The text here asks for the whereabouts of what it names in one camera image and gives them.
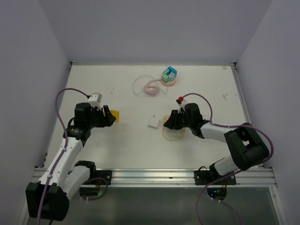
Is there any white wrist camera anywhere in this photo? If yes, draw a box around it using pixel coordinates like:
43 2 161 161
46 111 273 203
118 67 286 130
87 93 102 109
176 97 188 113

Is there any white light blue cable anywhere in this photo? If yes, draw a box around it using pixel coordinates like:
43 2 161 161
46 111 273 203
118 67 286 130
132 75 169 96

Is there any aluminium mounting rail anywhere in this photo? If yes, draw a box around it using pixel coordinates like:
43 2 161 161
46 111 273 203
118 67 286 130
30 166 275 188

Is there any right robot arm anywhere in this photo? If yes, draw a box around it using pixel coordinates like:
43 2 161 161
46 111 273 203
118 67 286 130
164 103 270 184

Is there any light blue plug adapter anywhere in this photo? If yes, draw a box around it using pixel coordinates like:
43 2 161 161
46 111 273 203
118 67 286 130
168 72 176 82

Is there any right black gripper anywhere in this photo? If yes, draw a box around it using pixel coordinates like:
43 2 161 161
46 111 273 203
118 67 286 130
164 110 193 130

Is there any yellow coiled cable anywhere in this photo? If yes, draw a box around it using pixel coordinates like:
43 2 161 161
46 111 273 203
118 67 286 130
162 126 186 142

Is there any pink coiled cable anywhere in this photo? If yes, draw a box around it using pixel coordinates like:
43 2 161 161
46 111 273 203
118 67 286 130
144 78 165 96

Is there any pink round socket base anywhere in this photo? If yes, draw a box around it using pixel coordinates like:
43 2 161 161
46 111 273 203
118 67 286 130
160 78 177 87

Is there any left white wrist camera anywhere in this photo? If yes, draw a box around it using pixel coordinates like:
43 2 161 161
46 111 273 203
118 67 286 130
87 93 102 109

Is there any white square charger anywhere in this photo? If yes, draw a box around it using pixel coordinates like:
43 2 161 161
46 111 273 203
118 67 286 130
148 115 160 129

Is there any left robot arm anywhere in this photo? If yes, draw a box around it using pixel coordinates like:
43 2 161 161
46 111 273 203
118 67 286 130
25 103 116 221

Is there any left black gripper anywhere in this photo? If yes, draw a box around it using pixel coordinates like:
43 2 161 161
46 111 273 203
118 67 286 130
86 105 115 129

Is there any green plug adapter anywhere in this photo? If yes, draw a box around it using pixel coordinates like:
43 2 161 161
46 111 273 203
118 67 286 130
161 69 170 83

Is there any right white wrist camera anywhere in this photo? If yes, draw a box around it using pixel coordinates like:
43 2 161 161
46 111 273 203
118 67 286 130
176 97 188 113

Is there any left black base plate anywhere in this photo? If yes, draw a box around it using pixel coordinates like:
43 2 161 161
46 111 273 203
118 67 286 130
90 169 113 185

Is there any yellow cube socket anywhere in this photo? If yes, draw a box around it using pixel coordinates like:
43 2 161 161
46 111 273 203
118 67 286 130
110 110 120 123

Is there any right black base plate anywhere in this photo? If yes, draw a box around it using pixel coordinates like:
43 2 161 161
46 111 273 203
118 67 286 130
194 166 237 185

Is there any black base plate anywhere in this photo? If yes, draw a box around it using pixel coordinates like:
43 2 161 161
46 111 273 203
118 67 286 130
194 166 237 185
90 169 113 185

